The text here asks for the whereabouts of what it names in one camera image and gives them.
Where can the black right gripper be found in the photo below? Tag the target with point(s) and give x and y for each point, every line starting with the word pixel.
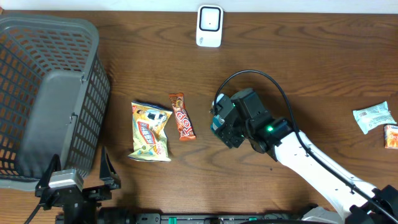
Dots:
pixel 227 135

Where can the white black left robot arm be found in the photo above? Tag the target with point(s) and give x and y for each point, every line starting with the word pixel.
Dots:
pixel 90 214

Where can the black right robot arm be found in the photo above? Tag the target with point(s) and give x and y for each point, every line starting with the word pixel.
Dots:
pixel 354 200

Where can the orange tissue pack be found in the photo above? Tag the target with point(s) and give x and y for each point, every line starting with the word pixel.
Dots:
pixel 391 136

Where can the yellow snack bag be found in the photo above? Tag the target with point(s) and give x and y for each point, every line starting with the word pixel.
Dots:
pixel 149 137

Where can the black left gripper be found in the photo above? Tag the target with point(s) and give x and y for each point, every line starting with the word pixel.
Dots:
pixel 108 183

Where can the white barcode scanner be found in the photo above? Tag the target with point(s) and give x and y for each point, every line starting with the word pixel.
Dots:
pixel 209 26

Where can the teal mouthwash bottle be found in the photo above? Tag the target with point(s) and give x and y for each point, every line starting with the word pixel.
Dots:
pixel 217 120

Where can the grey plastic basket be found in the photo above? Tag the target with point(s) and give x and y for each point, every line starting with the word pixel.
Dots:
pixel 54 94

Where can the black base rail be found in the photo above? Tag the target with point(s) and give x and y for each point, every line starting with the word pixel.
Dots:
pixel 155 218

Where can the white teal wipes pack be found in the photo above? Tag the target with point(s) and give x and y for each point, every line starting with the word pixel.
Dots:
pixel 370 118

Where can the red chocolate bar wrapper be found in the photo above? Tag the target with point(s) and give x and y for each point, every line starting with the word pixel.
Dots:
pixel 183 121

